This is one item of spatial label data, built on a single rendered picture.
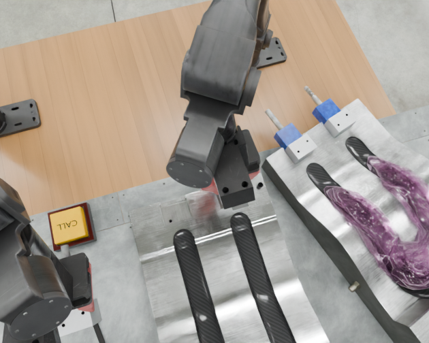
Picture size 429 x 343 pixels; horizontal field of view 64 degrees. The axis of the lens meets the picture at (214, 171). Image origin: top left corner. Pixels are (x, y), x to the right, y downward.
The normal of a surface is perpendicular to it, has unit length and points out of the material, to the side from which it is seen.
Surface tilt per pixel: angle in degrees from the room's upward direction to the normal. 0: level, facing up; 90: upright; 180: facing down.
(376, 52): 0
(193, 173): 77
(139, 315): 0
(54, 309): 65
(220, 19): 13
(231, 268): 3
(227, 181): 21
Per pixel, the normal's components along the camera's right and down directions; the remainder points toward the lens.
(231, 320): -0.07, -0.65
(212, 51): -0.02, -0.09
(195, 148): 0.11, -0.50
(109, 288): 0.05, -0.31
